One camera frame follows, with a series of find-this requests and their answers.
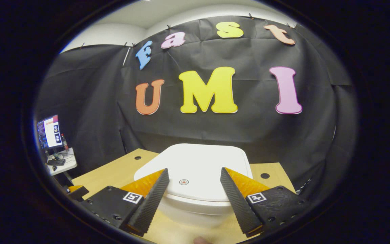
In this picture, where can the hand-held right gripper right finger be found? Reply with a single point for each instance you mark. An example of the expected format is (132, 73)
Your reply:
(238, 205)

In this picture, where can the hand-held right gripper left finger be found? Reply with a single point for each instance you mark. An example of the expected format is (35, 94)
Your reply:
(150, 205)

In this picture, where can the black keyboard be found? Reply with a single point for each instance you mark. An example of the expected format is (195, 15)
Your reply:
(56, 162)

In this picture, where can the white side table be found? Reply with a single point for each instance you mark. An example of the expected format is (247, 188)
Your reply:
(69, 164)

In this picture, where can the computer monitor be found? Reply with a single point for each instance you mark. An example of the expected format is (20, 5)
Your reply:
(51, 132)

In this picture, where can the wooden desktop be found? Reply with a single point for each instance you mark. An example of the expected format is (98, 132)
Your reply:
(113, 173)

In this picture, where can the small red bottle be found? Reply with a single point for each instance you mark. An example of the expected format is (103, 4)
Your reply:
(65, 142)

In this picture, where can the white desktop garbage bin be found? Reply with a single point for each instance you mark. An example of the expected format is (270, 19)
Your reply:
(198, 162)

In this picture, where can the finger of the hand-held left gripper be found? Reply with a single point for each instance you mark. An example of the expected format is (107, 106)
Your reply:
(79, 193)

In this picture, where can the black backdrop cloth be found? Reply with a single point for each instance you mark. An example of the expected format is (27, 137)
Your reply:
(86, 101)

